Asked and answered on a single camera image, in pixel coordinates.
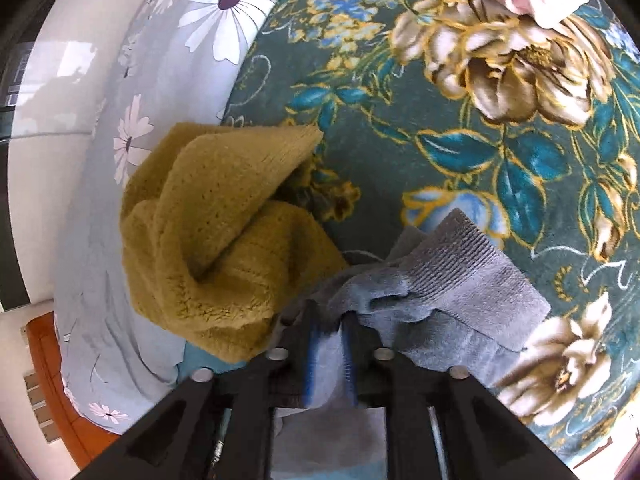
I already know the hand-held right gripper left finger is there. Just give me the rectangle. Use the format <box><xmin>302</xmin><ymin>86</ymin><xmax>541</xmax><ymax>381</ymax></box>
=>
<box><xmin>81</xmin><ymin>300</ymin><xmax>321</xmax><ymax>480</ymax></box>

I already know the mustard yellow knitted sweater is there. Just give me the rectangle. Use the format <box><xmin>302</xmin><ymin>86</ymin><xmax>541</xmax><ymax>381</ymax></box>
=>
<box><xmin>120</xmin><ymin>121</ymin><xmax>350</xmax><ymax>362</ymax></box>

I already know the grey daisy print bedsheet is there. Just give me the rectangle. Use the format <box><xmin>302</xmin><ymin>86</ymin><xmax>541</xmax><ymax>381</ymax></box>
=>
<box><xmin>52</xmin><ymin>0</ymin><xmax>306</xmax><ymax>436</ymax></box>

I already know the green floral blanket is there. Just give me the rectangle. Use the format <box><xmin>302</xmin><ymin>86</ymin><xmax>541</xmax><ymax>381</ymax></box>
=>
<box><xmin>220</xmin><ymin>0</ymin><xmax>640</xmax><ymax>466</ymax></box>

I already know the brown wooden furniture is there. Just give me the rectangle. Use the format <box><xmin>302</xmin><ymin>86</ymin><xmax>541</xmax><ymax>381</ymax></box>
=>
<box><xmin>26</xmin><ymin>311</ymin><xmax>126</xmax><ymax>472</ymax></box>

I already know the grey knitted garment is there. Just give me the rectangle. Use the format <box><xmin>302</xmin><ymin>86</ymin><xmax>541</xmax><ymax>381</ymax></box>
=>
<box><xmin>270</xmin><ymin>208</ymin><xmax>551</xmax><ymax>480</ymax></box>

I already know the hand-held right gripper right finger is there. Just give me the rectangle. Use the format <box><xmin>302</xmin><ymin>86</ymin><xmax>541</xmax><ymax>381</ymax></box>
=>
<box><xmin>342</xmin><ymin>312</ymin><xmax>576</xmax><ymax>480</ymax></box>

